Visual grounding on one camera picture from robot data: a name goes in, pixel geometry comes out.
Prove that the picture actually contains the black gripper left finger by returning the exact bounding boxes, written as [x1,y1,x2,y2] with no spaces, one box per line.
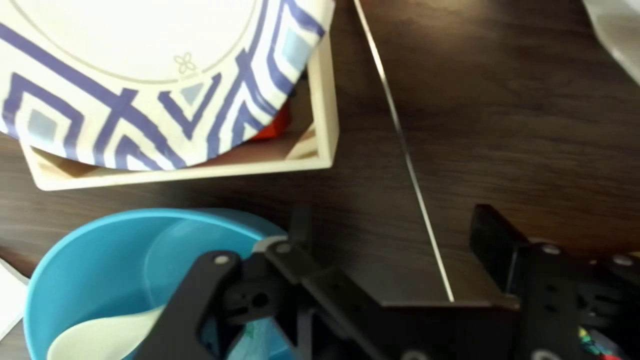
[137,201,387,360]

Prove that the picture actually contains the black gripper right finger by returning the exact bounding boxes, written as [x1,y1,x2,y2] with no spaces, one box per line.
[468,201,640,360]

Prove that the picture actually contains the silver ladle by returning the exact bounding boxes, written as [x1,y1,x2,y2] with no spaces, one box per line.
[351,0,459,306]

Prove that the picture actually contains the blue bowl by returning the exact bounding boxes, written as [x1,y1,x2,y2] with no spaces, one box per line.
[23,205,297,360]

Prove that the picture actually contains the cream wooden box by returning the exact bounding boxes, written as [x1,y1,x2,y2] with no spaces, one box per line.
[18,31,342,193]

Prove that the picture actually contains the white plastic spoon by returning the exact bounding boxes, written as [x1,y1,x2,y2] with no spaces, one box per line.
[47,301,171,360]

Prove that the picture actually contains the red item in box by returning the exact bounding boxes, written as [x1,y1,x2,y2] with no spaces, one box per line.
[255,106,295,143]

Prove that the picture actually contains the white paper napkin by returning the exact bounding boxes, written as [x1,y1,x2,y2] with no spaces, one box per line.
[0,258,30,342]

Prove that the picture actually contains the blue patterned paper plate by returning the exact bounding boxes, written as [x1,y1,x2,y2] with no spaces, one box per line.
[0,0,339,174]

